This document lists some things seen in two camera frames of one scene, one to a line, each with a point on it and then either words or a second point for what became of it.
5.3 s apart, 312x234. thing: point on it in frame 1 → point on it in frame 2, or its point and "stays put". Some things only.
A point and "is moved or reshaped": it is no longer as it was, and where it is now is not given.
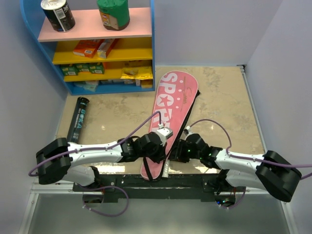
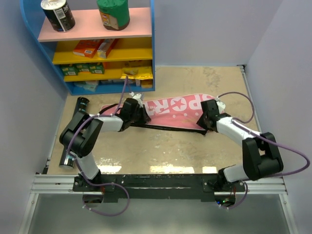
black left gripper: x=162 y=154 → x=145 y=118
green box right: x=97 y=68 stays put
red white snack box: x=104 y=48 stays put
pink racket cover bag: x=176 y=93 is moved or reshaped
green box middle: x=83 y=67 stays put
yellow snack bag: x=137 y=72 stays put
